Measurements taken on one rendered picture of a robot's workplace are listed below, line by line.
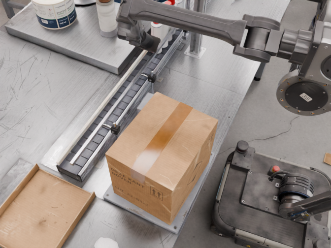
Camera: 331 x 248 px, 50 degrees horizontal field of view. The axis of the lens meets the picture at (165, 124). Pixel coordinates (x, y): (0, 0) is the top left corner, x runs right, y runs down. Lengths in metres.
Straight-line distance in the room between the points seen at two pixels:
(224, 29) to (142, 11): 0.22
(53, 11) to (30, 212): 0.97
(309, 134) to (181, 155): 1.73
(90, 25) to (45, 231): 1.06
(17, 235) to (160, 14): 0.88
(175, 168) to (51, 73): 0.93
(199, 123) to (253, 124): 1.50
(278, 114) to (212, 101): 1.20
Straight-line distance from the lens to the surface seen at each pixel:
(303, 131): 2.71
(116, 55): 1.73
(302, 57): 0.93
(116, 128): 1.33
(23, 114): 1.65
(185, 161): 1.07
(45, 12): 1.89
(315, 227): 2.04
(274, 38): 0.94
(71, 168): 1.37
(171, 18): 0.96
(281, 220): 2.04
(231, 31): 0.95
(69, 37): 1.87
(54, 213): 1.36
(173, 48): 1.79
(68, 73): 1.76
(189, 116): 1.17
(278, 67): 3.09
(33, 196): 1.41
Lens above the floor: 2.04
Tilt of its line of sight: 53 degrees down
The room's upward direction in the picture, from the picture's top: 2 degrees clockwise
